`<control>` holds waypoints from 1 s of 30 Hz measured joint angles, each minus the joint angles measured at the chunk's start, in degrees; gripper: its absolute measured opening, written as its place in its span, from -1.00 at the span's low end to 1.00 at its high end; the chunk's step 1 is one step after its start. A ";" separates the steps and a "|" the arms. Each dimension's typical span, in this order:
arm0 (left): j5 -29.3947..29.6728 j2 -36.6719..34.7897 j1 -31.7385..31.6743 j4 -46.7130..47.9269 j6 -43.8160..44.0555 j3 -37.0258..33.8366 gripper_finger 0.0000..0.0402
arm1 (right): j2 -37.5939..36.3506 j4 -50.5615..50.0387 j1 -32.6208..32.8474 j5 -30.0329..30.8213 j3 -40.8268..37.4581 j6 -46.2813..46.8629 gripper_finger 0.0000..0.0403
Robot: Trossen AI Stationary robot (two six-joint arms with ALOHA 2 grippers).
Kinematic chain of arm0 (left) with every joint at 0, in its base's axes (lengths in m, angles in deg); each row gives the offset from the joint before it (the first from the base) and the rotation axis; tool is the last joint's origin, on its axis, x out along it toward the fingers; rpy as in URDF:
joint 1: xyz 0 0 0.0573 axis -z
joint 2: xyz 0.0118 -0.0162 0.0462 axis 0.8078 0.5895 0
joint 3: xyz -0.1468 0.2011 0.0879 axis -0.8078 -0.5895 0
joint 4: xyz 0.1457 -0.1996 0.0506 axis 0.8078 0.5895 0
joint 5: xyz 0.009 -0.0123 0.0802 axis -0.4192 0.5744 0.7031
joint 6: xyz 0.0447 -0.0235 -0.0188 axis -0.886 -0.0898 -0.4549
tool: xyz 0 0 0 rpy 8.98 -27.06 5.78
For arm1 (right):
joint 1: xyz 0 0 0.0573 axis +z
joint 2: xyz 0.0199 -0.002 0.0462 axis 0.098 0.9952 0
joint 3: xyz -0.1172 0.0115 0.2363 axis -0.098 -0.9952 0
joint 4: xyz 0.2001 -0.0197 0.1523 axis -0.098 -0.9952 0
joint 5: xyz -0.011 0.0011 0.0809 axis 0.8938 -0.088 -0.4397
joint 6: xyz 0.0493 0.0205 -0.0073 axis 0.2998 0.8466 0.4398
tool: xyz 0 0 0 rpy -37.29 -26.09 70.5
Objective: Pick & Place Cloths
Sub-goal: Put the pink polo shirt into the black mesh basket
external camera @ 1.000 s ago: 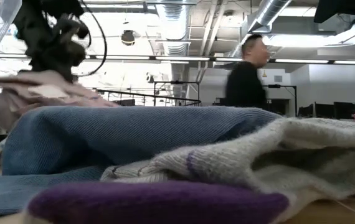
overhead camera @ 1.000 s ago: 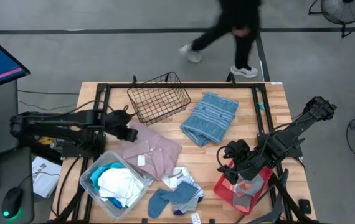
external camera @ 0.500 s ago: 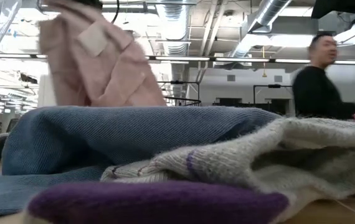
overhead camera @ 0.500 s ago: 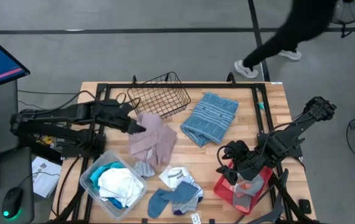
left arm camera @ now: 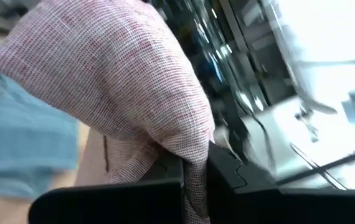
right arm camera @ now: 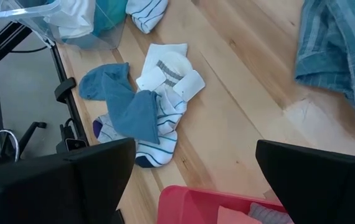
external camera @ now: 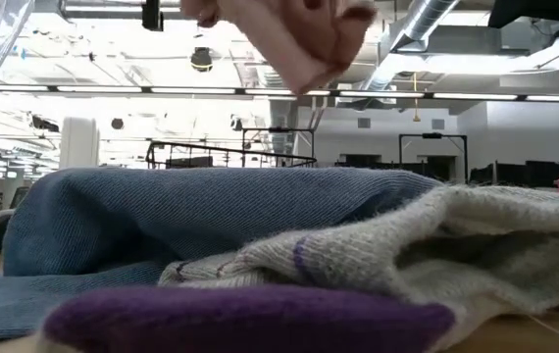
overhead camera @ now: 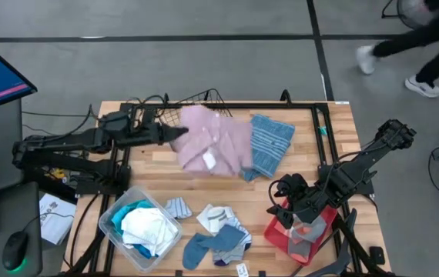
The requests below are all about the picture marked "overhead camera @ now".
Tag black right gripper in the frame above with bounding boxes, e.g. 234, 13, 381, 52
266, 172, 323, 231

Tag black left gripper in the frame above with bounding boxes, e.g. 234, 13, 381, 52
126, 121, 189, 148

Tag grey sock orange striped cuff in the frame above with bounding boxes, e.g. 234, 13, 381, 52
275, 221, 293, 236

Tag grey sock orange toe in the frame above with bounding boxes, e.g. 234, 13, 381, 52
292, 215, 328, 244
287, 236, 312, 265

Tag pink button shirt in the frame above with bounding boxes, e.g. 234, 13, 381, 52
169, 105, 254, 179

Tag grey white striped sock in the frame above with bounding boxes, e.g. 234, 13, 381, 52
212, 217, 253, 267

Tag white sock grey stripes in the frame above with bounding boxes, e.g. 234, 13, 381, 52
196, 203, 236, 236

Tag blue striped towel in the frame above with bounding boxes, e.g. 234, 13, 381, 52
242, 114, 296, 183

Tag white blue striped sock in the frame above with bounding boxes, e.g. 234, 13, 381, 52
164, 196, 193, 220

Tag dark blue sock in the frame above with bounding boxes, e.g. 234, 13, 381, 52
182, 225, 246, 271

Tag cyan cloth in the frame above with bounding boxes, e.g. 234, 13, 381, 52
110, 199, 155, 235

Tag white cloth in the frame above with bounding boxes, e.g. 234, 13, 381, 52
121, 207, 179, 257

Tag royal blue cloth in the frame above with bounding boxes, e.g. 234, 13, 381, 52
132, 242, 155, 259

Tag red plastic tray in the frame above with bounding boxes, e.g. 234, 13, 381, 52
263, 199, 339, 267

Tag grey clothes hanger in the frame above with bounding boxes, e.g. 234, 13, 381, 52
292, 207, 359, 277

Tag small black clamp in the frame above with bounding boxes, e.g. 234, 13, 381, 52
369, 245, 386, 266

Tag clear plastic bin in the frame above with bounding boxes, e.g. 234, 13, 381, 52
98, 185, 184, 273

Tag yellow clamp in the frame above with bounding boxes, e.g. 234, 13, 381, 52
45, 168, 66, 181

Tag white printed paper sheet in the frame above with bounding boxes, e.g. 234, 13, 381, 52
39, 192, 77, 246

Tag grey desk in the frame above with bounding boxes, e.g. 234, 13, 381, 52
0, 98, 44, 277

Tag black computer mouse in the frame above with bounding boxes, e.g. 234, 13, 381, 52
2, 230, 29, 272

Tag person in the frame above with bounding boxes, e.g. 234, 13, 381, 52
356, 0, 439, 99

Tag black floor fan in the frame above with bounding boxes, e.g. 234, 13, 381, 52
380, 0, 439, 31

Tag black wire basket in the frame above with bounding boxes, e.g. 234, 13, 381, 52
157, 88, 233, 130

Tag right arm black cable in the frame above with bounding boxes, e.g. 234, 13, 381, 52
267, 177, 296, 216

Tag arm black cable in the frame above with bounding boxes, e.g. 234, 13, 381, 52
267, 177, 296, 216
22, 93, 166, 144

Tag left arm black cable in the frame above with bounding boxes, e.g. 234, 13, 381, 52
22, 93, 166, 144

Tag black metal table frame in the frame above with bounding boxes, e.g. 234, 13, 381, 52
60, 88, 396, 277

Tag black mouse cable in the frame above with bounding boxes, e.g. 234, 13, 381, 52
22, 212, 75, 236

